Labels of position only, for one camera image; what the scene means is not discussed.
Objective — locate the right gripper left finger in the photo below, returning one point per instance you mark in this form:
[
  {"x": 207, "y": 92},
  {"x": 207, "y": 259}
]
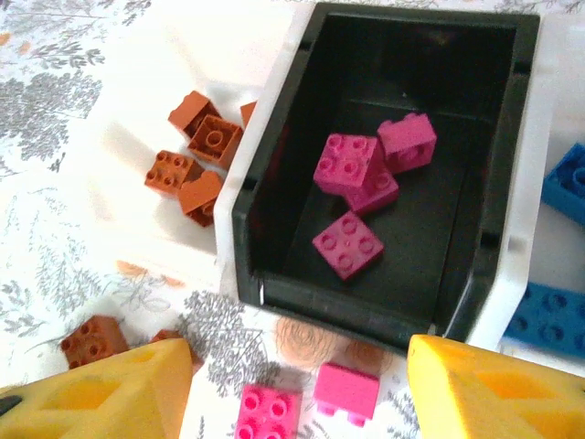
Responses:
[{"x": 91, "y": 402}]

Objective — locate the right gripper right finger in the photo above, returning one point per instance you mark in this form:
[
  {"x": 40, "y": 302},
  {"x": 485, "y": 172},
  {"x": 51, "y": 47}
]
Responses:
[{"x": 493, "y": 402}]

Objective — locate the orange lego brick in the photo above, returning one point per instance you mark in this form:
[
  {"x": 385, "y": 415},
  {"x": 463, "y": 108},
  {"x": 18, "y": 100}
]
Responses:
[
  {"x": 215, "y": 139},
  {"x": 166, "y": 336},
  {"x": 194, "y": 110},
  {"x": 171, "y": 171},
  {"x": 201, "y": 196},
  {"x": 247, "y": 113},
  {"x": 93, "y": 340}
]

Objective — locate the blue lego brick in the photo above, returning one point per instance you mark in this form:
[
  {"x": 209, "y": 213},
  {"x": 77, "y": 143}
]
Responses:
[
  {"x": 548, "y": 320},
  {"x": 566, "y": 178}
]

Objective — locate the white plastic bin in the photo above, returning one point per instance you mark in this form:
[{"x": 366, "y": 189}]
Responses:
[
  {"x": 225, "y": 238},
  {"x": 503, "y": 283}
]

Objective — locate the pink lego brick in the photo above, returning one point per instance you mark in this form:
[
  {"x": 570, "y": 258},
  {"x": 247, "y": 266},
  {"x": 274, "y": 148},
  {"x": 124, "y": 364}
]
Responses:
[
  {"x": 347, "y": 244},
  {"x": 379, "y": 194},
  {"x": 347, "y": 393},
  {"x": 267, "y": 411},
  {"x": 347, "y": 167},
  {"x": 407, "y": 142}
]

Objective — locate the black plastic bin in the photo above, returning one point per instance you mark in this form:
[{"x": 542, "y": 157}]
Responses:
[{"x": 411, "y": 274}]

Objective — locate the floral patterned tablecloth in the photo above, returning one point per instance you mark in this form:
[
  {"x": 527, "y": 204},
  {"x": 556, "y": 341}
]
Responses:
[{"x": 45, "y": 228}]

